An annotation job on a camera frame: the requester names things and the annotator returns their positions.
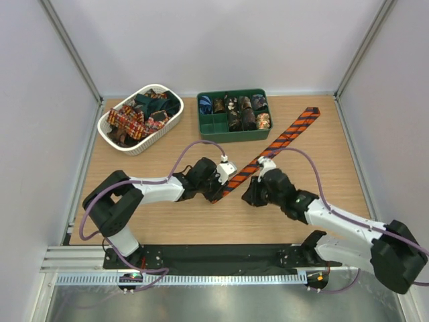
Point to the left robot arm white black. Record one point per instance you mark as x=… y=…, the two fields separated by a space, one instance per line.
x=111 y=205

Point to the white plastic basket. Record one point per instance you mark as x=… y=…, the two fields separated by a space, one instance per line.
x=104 y=128

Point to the dark floral rolled tie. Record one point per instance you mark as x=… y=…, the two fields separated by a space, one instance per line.
x=233 y=114

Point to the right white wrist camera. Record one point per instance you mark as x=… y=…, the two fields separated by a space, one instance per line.
x=265 y=164

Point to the left aluminium frame post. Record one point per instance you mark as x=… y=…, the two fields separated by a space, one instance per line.
x=90 y=138

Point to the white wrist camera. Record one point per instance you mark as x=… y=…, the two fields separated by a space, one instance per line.
x=265 y=164
x=226 y=170

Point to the beige red rolled tie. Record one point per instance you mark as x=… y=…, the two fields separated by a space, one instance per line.
x=263 y=121

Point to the green divided organizer tray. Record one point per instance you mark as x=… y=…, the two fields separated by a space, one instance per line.
x=215 y=128

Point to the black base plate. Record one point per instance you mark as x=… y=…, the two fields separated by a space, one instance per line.
x=228 y=260

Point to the aluminium frame post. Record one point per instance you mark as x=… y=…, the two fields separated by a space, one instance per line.
x=364 y=47
x=90 y=138

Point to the blue grey rolled tie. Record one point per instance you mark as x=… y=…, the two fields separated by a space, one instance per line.
x=259 y=102

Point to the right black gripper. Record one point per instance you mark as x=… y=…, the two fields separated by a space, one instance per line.
x=251 y=194

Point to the dark green tie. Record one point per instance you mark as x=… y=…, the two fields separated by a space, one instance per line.
x=151 y=102

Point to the red yellow patterned tie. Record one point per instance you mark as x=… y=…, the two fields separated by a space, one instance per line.
x=133 y=122

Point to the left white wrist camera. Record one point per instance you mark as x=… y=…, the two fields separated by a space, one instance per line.
x=226 y=170

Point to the right aluminium frame post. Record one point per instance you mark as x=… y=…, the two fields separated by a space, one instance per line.
x=364 y=47

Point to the brown camouflage rolled tie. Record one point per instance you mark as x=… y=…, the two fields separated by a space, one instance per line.
x=218 y=105

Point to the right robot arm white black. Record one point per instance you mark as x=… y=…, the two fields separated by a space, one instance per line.
x=390 y=252

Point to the orange navy striped tie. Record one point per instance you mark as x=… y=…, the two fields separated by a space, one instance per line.
x=306 y=118

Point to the slotted grey cable duct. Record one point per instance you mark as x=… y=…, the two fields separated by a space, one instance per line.
x=118 y=279

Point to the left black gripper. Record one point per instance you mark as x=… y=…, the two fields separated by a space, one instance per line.
x=218 y=191

